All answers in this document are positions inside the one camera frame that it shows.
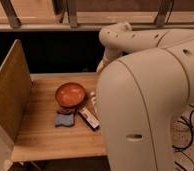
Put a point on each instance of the orange ceramic bowl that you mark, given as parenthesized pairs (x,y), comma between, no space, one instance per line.
(70,94)

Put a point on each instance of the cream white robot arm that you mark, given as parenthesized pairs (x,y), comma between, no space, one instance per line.
(147,81)

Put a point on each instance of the white snack bar box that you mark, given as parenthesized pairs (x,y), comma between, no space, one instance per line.
(89,118)

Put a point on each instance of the small dark red object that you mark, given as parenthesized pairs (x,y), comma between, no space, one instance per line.
(65,111)

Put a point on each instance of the blue sponge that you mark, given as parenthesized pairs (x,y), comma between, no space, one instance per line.
(64,120)

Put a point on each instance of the left wooden side panel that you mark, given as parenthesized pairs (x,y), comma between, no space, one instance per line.
(15,87)

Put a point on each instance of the wooden back shelf frame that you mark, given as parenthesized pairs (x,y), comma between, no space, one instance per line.
(60,15)

